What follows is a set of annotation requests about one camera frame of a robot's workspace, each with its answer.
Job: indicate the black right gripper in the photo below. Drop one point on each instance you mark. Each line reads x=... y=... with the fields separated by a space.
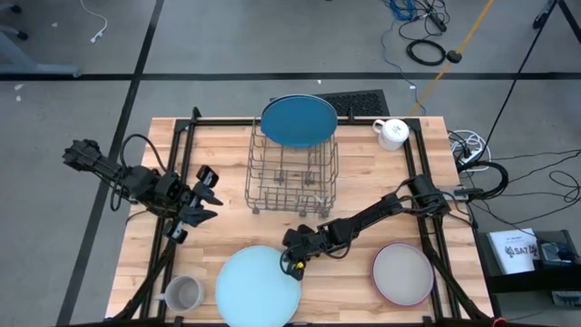
x=304 y=240

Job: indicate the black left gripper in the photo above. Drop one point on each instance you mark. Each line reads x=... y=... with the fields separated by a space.
x=181 y=195

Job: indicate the large light blue plate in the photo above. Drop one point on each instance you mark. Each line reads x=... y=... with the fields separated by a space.
x=254 y=290

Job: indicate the small purple plate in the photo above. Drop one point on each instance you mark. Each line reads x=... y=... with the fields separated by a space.
x=403 y=274

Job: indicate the large dark blue plate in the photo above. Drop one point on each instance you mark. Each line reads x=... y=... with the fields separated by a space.
x=297 y=121

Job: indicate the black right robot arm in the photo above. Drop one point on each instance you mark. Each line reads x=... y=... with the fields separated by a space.
x=377 y=211

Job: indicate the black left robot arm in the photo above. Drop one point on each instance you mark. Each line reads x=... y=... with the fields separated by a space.
x=136 y=179

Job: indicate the grey mug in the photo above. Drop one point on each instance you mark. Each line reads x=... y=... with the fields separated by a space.
x=184 y=294

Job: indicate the white printed mug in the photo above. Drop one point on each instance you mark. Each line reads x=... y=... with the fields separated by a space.
x=392 y=134

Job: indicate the white power strip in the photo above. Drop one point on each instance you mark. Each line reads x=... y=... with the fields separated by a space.
x=472 y=158

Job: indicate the grey chair base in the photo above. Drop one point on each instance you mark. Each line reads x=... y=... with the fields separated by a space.
x=41 y=68

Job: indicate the white booklet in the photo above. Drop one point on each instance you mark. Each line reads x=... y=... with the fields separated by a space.
x=513 y=252

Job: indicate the black storage bin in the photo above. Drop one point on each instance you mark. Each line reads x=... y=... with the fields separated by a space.
x=522 y=284

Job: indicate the grey flat device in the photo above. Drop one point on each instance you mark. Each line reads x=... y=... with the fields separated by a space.
x=567 y=298

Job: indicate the black power strip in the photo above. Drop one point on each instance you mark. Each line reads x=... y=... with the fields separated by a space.
x=438 y=22

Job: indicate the black stand leg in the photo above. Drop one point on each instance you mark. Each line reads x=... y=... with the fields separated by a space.
x=573 y=13
x=523 y=68

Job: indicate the black table frame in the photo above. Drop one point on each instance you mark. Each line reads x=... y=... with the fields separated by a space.
x=218 y=121

